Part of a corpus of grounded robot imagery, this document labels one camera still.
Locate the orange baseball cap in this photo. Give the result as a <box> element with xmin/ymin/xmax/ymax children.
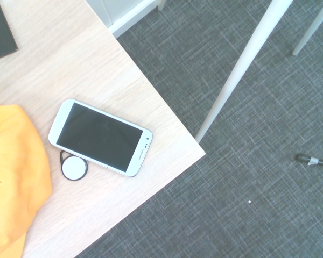
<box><xmin>0</xmin><ymin>103</ymin><xmax>53</xmax><ymax>258</ymax></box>

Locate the white smartphone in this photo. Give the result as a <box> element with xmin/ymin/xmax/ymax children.
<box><xmin>47</xmin><ymin>98</ymin><xmax>153</xmax><ymax>178</ymax></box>

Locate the round white key fob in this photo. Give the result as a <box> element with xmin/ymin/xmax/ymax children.
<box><xmin>59</xmin><ymin>150</ymin><xmax>89</xmax><ymax>181</ymax></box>

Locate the white coat rack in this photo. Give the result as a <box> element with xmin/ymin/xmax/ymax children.
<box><xmin>157</xmin><ymin>0</ymin><xmax>323</xmax><ymax>144</ymax></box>

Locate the black card with white print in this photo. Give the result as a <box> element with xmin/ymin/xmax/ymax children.
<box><xmin>0</xmin><ymin>0</ymin><xmax>19</xmax><ymax>64</ymax></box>

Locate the black cable with tape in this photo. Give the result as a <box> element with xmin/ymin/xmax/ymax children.
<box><xmin>295</xmin><ymin>153</ymin><xmax>323</xmax><ymax>169</ymax></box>

